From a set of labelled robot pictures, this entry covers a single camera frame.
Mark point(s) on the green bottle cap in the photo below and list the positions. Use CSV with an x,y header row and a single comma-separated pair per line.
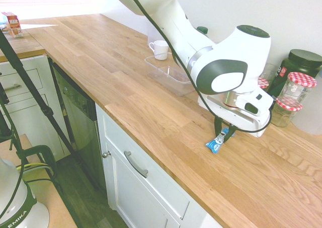
x,y
202,29

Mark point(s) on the white ceramic mug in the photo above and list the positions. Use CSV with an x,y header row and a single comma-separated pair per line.
x,y
161,49

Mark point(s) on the dark jar with black lid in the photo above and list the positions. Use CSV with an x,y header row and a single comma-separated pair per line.
x,y
302,62

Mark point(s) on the silver round cabinet knob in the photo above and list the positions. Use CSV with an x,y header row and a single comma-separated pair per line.
x,y
106,154

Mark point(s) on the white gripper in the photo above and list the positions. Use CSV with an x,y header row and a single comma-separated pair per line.
x,y
241,119

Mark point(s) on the black tripod stand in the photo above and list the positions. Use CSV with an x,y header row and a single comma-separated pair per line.
x,y
30,84

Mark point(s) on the large jar red gingham lid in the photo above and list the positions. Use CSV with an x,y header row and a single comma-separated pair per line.
x,y
298,87

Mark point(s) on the stainless steel dishwasher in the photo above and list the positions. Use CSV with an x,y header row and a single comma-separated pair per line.
x,y
75,117

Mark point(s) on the orange and white carton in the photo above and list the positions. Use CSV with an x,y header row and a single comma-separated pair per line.
x,y
14,25

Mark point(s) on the squat jar red gingham lid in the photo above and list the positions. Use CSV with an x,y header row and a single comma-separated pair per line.
x,y
285,113

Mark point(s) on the white drawer cabinet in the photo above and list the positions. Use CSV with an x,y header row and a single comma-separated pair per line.
x,y
32,72

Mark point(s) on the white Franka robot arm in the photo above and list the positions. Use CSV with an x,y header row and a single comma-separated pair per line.
x,y
221,62

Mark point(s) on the white cabinet door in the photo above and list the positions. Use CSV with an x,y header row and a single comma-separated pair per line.
x,y
141,208

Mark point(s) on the small jar red gingham lid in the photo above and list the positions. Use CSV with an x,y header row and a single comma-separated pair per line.
x,y
262,83

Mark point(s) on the clear plastic container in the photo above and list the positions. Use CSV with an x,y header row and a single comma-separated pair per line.
x,y
171,74

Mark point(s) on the black table clamp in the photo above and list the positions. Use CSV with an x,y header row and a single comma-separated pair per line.
x,y
37,152

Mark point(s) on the blue protein bar wrapper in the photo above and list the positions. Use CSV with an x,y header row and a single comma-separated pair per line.
x,y
213,143

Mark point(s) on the white cabinet drawer front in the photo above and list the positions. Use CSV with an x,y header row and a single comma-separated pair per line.
x,y
151,167

